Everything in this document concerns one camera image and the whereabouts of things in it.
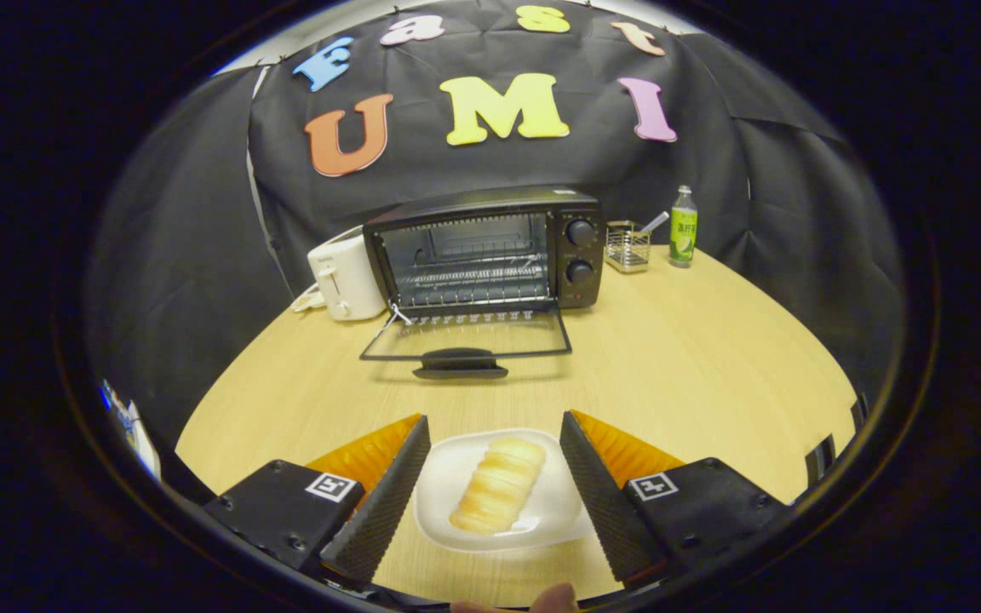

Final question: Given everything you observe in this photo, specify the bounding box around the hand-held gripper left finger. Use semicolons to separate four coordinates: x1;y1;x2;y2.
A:
201;413;432;588

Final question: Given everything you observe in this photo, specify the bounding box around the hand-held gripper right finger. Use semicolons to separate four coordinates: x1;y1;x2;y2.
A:
559;410;791;588

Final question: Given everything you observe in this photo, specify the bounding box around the golden ridged bread roll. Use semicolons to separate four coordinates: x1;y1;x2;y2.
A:
450;437;547;536

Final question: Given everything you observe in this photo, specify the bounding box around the black toaster oven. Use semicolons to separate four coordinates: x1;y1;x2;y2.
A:
359;185;606;381

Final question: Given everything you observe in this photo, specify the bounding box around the white pop-up toaster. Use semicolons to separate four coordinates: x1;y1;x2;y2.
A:
307;225;389;322

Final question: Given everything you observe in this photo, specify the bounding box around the white plate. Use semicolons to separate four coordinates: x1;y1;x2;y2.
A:
414;427;598;554

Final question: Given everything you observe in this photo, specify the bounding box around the white and blue object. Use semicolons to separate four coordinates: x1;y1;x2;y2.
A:
99;379;164;478

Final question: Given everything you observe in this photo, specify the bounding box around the green drink bottle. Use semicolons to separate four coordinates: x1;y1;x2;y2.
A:
669;185;699;269

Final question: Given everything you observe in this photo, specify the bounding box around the black backdrop cloth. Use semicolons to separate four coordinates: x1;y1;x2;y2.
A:
86;0;909;444

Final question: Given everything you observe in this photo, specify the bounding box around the metal wire basket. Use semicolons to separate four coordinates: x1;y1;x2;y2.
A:
605;221;653;274

